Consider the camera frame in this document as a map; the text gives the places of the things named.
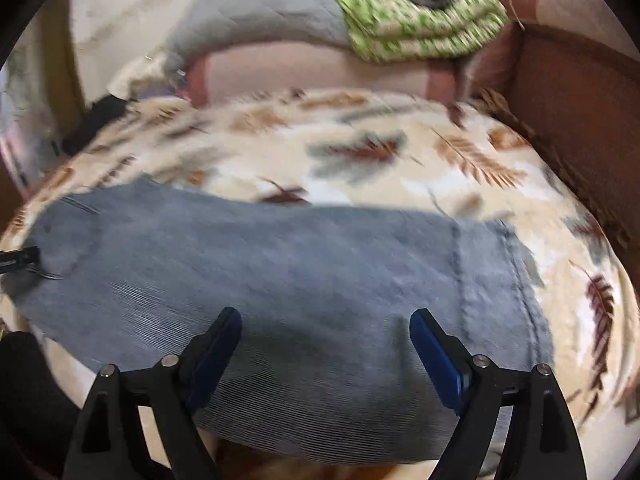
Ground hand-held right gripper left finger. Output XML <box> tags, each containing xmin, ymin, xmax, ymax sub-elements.
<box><xmin>62</xmin><ymin>307</ymin><xmax>243</xmax><ymax>480</ymax></box>

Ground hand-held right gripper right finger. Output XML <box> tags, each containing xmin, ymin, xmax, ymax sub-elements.
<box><xmin>409</xmin><ymin>309</ymin><xmax>588</xmax><ymax>480</ymax></box>

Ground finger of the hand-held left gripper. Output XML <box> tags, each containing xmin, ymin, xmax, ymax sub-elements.
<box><xmin>0</xmin><ymin>246</ymin><xmax>41</xmax><ymax>273</ymax></box>

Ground blue denim pants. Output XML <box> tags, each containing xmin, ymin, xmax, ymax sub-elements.
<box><xmin>10</xmin><ymin>180</ymin><xmax>553</xmax><ymax>463</ymax></box>

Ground person's dark clothed leg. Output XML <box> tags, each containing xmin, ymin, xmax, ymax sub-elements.
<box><xmin>0</xmin><ymin>332</ymin><xmax>81</xmax><ymax>480</ymax></box>

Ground black cloth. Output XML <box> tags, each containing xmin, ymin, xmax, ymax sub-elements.
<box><xmin>62</xmin><ymin>96</ymin><xmax>128</xmax><ymax>153</ymax></box>

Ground white crumpled cloth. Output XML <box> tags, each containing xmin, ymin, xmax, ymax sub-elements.
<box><xmin>110</xmin><ymin>55</ymin><xmax>173</xmax><ymax>101</ymax></box>

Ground leaf print blanket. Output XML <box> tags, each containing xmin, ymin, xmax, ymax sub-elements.
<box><xmin>0</xmin><ymin>87</ymin><xmax>640</xmax><ymax>480</ymax></box>

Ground brown sofa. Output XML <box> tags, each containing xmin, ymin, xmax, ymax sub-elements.
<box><xmin>460</xmin><ymin>0</ymin><xmax>640</xmax><ymax>251</ymax></box>

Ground pink sofa armrest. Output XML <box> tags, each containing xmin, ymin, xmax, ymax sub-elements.
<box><xmin>192</xmin><ymin>40</ymin><xmax>458</xmax><ymax>108</ymax></box>

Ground green patterned quilt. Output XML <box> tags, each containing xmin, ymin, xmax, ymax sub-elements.
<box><xmin>320</xmin><ymin>0</ymin><xmax>510</xmax><ymax>63</ymax></box>

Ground grey quilted pillow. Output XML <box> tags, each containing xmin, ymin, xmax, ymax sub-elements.
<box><xmin>167</xmin><ymin>0</ymin><xmax>351</xmax><ymax>61</ymax></box>

